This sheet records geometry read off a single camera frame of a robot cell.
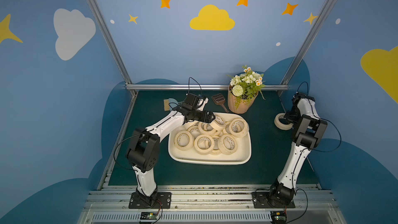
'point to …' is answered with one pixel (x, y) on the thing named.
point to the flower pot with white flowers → (243, 90)
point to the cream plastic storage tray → (242, 154)
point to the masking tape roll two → (218, 123)
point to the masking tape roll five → (204, 144)
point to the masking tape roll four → (280, 125)
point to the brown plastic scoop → (219, 99)
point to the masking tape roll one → (238, 127)
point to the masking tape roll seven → (211, 132)
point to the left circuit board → (150, 215)
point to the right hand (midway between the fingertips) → (293, 122)
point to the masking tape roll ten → (215, 150)
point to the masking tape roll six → (227, 144)
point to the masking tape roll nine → (195, 130)
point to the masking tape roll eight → (184, 140)
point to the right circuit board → (278, 217)
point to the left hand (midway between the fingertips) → (209, 114)
